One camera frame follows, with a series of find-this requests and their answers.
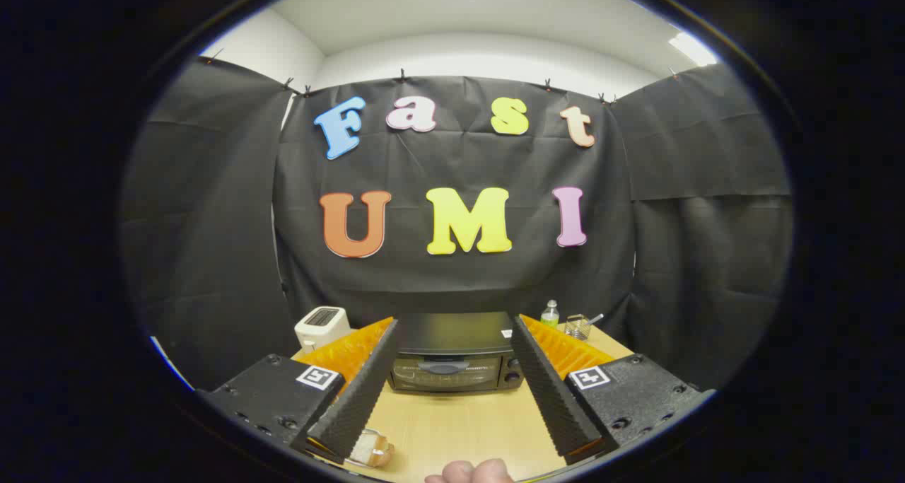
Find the black toaster oven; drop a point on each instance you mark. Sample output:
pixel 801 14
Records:
pixel 452 338

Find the ceiling light panel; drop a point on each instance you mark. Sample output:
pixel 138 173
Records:
pixel 693 48

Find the metal spoon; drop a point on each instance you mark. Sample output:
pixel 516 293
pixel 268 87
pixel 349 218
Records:
pixel 595 319

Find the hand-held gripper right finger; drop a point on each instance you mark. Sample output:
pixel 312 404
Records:
pixel 548 391

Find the white pop-up toaster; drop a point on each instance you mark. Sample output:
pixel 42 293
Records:
pixel 322 324

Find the white bread sandwich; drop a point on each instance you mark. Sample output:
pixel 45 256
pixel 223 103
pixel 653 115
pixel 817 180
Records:
pixel 371 449

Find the green drink bottle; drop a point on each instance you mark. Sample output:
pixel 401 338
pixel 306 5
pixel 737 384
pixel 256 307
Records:
pixel 549 317

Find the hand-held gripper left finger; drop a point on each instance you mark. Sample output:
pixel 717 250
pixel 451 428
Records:
pixel 364 391

